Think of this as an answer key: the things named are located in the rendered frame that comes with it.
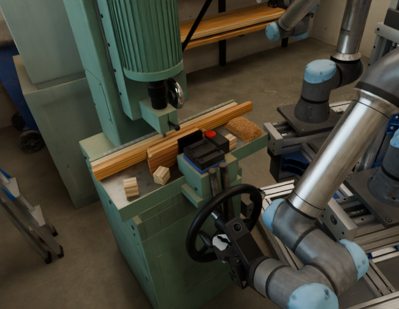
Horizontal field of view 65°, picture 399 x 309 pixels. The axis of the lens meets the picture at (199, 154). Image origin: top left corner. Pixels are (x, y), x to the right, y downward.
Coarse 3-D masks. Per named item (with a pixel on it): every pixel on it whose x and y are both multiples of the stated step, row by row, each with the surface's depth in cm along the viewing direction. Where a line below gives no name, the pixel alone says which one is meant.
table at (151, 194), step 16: (224, 128) 119; (240, 144) 111; (256, 144) 114; (144, 160) 107; (112, 176) 101; (128, 176) 101; (144, 176) 100; (176, 176) 100; (112, 192) 96; (144, 192) 95; (160, 192) 96; (176, 192) 101; (192, 192) 98; (128, 208) 92; (144, 208) 96
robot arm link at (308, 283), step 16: (272, 272) 60; (288, 272) 58; (304, 272) 57; (320, 272) 56; (272, 288) 58; (288, 288) 55; (304, 288) 53; (320, 288) 53; (288, 304) 54; (304, 304) 52; (320, 304) 51; (336, 304) 53
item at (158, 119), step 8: (144, 104) 103; (168, 104) 102; (144, 112) 105; (152, 112) 99; (160, 112) 98; (168, 112) 98; (176, 112) 99; (152, 120) 102; (160, 120) 97; (168, 120) 99; (176, 120) 101; (160, 128) 99; (168, 128) 101
